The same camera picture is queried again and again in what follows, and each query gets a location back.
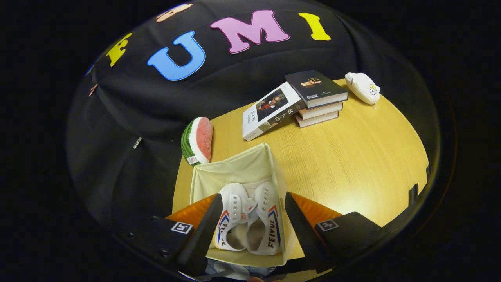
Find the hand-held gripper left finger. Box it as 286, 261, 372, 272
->
115, 192, 223, 277

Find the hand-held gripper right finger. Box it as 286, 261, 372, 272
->
284, 192, 394, 275

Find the white canvas shoe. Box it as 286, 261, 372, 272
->
213, 183, 251, 251
246, 182, 282, 256

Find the cream fabric storage box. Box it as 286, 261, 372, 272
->
189, 142, 306, 268

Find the watermelon slice plush toy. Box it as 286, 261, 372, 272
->
181, 117, 214, 166

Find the tan book with pale pages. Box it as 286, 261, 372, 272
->
296, 111, 339, 128
298, 102, 344, 120

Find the white portrait cover book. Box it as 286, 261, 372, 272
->
242, 81, 306, 141

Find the black hardcover book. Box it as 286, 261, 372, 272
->
284, 70, 349, 109

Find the white plush toy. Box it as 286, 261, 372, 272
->
344, 72, 381, 107

